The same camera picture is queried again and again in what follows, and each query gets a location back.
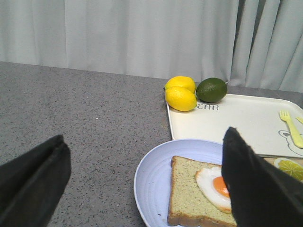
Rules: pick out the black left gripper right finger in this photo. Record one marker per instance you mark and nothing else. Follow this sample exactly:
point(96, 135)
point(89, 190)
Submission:
point(261, 195)

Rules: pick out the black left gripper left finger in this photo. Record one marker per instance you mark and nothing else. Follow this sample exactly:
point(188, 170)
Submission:
point(32, 184)

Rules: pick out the light blue round plate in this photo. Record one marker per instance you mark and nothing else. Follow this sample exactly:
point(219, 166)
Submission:
point(153, 175)

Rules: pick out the bottom bread slice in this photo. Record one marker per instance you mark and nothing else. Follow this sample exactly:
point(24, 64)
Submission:
point(188, 207)

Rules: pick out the white rectangular tray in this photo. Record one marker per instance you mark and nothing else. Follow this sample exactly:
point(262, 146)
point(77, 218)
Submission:
point(255, 118)

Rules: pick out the lemon slice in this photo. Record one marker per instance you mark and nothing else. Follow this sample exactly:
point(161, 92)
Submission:
point(290, 167)

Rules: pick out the fried egg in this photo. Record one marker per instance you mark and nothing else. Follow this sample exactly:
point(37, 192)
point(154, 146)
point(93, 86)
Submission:
point(213, 187)

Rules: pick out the yellow plastic fork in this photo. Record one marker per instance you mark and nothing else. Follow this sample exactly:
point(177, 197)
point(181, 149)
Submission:
point(296, 137)

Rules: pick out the yellow plastic knife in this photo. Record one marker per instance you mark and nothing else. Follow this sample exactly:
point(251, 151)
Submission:
point(300, 119)

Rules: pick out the green lime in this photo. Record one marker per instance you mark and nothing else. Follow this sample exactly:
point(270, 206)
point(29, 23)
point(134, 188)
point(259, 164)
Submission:
point(211, 90)

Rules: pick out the front yellow lemon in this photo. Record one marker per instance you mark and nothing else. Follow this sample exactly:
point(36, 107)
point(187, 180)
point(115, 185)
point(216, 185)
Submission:
point(180, 98)

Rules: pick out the yellow lemon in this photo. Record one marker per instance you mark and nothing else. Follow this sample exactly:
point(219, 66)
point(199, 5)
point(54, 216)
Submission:
point(180, 98)
point(181, 81)

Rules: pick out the rear yellow lemon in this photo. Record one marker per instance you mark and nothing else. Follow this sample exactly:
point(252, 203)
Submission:
point(181, 81)

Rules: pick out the grey curtain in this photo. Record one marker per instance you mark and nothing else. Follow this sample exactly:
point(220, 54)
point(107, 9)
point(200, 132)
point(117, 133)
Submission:
point(250, 43)

